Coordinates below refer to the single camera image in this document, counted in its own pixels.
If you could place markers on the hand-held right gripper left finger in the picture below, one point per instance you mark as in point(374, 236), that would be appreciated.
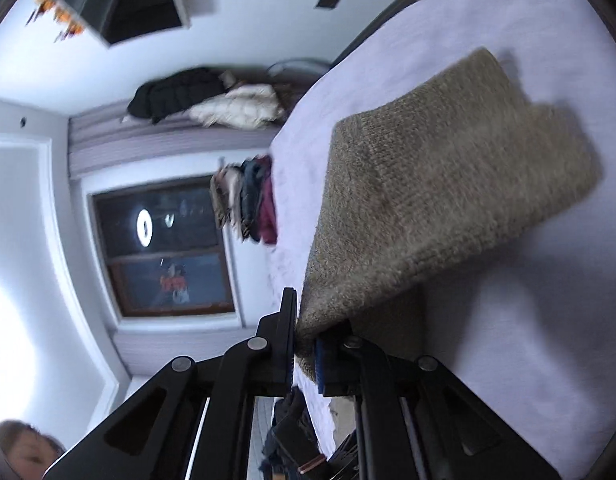
point(289, 360)

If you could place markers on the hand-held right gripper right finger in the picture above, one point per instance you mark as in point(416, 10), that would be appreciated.
point(319, 366)

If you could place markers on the brown knit sweater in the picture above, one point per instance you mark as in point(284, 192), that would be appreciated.
point(438, 185)

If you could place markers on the stack of folded clothes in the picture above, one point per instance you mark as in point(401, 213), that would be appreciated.
point(248, 200)

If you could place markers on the dark blue jeans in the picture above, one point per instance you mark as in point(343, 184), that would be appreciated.
point(293, 435)

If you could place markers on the grey pleated curtain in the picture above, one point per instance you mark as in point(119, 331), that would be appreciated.
point(137, 350)
point(137, 145)

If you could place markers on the dark framed window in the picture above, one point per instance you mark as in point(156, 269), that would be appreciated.
point(162, 250)

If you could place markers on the lavender embossed bed blanket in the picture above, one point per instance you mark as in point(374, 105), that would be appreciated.
point(513, 340)

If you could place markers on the cream jacket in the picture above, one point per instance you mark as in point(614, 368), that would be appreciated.
point(237, 106)

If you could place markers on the person's head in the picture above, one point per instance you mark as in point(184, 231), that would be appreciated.
point(22, 447)

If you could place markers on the black puffer jacket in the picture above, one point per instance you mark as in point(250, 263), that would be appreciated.
point(172, 92)

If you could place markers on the grey cabinet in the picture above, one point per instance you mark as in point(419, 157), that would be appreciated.
point(132, 0)

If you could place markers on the orange wall decoration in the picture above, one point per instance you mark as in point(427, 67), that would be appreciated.
point(55, 15)

